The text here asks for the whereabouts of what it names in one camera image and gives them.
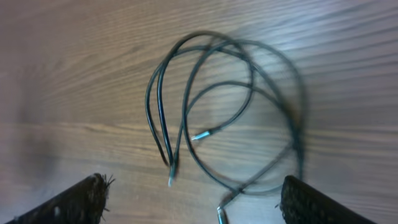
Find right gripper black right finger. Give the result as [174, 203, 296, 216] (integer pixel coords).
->
[279, 175, 374, 224]

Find thin black cable silver plugs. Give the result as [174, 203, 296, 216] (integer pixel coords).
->
[156, 40, 308, 223]

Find black USB-A cable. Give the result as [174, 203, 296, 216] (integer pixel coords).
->
[144, 30, 256, 169]

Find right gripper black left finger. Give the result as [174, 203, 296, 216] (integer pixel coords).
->
[6, 173, 115, 224]

